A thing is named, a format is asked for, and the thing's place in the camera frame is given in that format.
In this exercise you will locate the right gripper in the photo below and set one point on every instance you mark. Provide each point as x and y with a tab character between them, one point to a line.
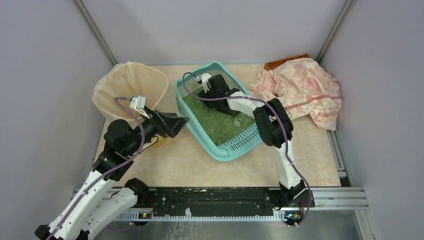
216	100

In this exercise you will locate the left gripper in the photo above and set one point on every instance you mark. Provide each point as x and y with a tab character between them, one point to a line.
162	123

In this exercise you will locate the black litter scoop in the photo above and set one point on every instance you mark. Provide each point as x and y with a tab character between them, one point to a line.
226	110

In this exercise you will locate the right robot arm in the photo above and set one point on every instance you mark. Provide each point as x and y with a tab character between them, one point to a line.
274	128

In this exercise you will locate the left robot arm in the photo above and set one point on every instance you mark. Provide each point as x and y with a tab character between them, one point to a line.
84	217

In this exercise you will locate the green litter clump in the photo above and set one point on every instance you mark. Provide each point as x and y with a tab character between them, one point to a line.
237	123

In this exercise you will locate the teal litter box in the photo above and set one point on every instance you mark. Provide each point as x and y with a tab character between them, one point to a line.
214	130

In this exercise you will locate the brown wooden box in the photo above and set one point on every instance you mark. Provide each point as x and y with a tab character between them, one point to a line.
272	65

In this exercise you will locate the bin with beige bag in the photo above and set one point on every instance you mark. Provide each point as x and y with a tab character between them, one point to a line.
130	79

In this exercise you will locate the pink patterned cloth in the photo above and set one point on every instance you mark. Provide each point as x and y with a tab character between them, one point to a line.
304	88

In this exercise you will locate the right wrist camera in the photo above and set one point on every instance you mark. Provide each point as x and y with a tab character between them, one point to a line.
204	80

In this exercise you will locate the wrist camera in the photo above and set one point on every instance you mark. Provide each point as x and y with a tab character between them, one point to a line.
138	103
204	80

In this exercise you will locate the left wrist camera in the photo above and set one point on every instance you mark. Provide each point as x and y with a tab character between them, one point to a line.
138	103

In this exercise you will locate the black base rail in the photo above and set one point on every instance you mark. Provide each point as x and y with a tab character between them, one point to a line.
239	204

